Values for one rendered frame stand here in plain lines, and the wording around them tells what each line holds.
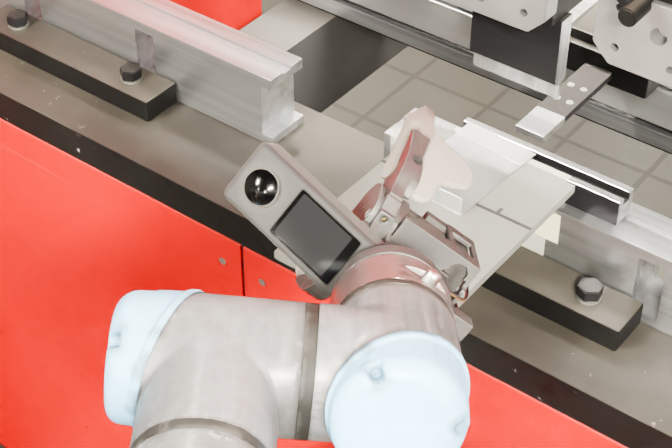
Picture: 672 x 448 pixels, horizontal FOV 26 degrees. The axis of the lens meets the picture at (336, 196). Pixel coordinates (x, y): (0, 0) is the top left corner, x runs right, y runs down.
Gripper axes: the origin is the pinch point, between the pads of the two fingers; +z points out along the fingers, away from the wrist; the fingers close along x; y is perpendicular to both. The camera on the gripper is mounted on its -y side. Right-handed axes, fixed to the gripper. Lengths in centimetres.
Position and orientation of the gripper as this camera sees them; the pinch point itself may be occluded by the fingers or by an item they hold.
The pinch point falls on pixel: (357, 181)
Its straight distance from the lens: 107.4
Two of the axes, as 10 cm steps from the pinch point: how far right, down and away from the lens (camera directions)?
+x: 5.9, -7.6, -2.7
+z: 0.0, -3.3, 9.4
